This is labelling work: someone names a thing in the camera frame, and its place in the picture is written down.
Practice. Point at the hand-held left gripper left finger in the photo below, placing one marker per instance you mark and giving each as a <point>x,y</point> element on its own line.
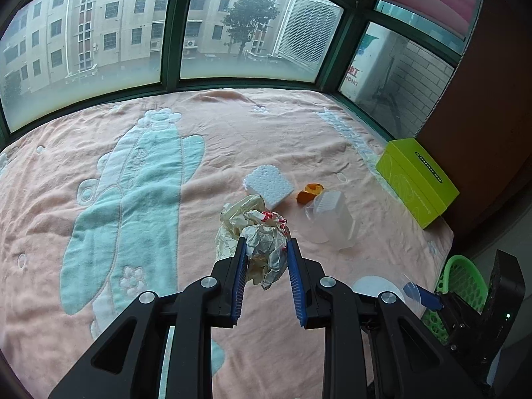
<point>240,282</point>

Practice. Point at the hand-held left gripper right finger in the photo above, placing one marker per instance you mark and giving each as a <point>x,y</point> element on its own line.
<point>296,282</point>

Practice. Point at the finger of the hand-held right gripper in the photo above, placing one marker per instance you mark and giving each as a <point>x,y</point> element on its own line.
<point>422,297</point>

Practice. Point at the green perforated plastic basket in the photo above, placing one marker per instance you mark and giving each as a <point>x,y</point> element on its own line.
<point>461,274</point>

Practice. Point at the white paper wrapper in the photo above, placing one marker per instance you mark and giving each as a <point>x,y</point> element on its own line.
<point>266,241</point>

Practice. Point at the clear round plastic lid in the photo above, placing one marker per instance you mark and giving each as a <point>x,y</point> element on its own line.
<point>374,286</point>

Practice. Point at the clear rectangular plastic container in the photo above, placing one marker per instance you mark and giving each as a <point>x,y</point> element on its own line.
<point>332,224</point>

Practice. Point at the orange peel piece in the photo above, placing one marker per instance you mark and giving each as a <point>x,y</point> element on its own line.
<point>309,193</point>

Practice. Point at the white foam block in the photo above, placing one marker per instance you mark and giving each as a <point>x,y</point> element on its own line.
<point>268,185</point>

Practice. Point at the pink printed blanket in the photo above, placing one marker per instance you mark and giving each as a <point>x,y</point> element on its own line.
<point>166,216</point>

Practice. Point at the lime green cardboard box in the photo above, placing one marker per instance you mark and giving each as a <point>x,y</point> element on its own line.
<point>415,178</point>

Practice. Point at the brown wooden panel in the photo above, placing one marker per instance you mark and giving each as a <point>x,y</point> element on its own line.
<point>490,112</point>

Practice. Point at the white printed air conditioner unit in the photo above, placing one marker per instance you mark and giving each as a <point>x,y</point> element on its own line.
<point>370,75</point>

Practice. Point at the white louvred outdoor unit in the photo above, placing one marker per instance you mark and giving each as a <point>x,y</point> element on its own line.
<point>309,29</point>

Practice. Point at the green tree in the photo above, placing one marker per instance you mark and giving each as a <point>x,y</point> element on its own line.
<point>249,12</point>

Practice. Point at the beige apartment building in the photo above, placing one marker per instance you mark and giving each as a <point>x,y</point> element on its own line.
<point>112,16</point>

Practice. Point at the green window frame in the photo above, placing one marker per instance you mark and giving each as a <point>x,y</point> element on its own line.
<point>172,29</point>

